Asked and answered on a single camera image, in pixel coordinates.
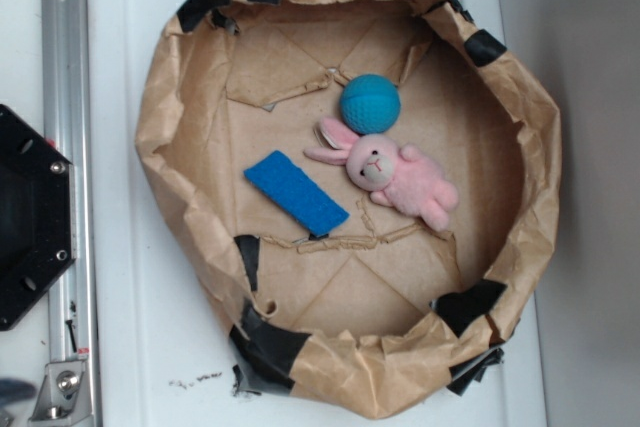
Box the aluminium extrusion rail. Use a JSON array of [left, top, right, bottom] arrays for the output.
[[42, 0, 103, 426]]

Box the blue rectangular sponge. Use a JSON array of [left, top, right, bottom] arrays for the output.
[[244, 150, 349, 237]]

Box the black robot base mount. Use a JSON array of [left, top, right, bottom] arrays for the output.
[[0, 105, 74, 332]]

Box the blue dimpled ball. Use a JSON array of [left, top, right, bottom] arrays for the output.
[[339, 74, 401, 135]]

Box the metal corner bracket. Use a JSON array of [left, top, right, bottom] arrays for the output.
[[28, 360, 92, 426]]

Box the pink plush bunny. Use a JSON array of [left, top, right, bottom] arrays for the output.
[[304, 117, 459, 232]]

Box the brown paper bag bin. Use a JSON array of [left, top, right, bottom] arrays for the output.
[[135, 0, 561, 419]]

